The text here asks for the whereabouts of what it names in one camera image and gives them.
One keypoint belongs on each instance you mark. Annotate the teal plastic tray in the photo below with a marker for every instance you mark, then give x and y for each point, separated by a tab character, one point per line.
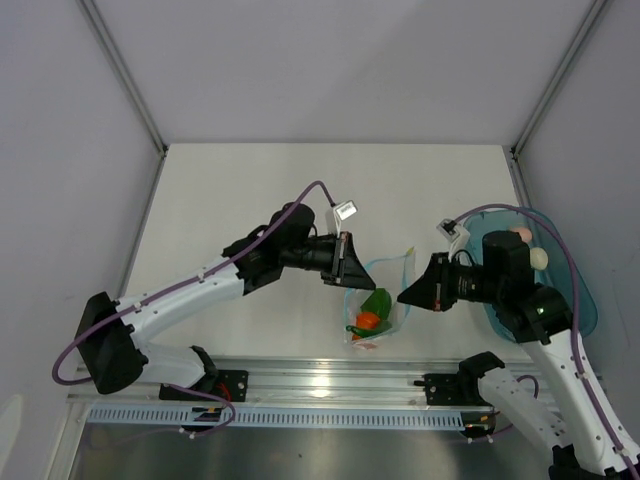
557	274

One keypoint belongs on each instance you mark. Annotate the aluminium frame post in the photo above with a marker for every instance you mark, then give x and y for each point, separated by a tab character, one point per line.
121	71
569	58

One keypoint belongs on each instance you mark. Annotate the white slotted cable duct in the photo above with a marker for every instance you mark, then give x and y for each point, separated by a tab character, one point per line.
279	417

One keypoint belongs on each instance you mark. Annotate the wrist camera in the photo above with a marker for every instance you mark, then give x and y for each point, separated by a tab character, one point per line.
456	234
336	215

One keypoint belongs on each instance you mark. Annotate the white toy egg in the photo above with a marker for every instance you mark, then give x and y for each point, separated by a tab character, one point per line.
539	259

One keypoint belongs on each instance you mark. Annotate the orange toy pumpkin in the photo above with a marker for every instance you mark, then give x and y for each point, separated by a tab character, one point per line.
366	320

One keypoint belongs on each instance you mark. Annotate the pink toy egg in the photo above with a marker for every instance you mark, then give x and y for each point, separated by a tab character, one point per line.
524	233

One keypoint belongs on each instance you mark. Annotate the left aluminium frame post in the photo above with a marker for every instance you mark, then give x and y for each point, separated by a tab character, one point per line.
121	71

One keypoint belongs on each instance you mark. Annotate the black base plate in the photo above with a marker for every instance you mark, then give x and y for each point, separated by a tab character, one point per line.
442	389
231	385

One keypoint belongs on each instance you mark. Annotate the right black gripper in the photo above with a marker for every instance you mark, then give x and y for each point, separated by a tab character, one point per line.
431	289

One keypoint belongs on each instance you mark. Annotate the clear zip top bag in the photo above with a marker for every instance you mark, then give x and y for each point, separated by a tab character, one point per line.
395	274

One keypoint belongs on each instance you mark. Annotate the green toy bell pepper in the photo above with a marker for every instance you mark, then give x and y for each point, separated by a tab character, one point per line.
379	302

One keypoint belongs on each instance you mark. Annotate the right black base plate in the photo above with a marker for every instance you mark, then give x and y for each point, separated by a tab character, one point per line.
442	389

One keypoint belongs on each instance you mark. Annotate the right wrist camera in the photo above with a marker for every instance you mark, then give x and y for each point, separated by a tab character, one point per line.
456	234

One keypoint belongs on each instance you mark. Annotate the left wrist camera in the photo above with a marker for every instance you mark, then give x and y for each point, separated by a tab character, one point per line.
336	215

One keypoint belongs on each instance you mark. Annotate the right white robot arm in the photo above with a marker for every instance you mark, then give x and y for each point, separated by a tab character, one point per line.
585	439

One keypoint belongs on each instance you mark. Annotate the aluminium mounting rail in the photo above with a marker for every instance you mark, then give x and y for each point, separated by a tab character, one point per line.
340	384

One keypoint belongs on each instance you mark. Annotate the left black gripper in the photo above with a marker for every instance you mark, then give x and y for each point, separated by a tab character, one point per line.
353	273

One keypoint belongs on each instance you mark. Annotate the right aluminium frame post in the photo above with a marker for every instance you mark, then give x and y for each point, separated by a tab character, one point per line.
569	58

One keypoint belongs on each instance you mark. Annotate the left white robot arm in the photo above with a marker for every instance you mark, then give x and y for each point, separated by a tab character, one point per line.
116	336

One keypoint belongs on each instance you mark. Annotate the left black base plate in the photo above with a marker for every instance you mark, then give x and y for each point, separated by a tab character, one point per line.
231	385

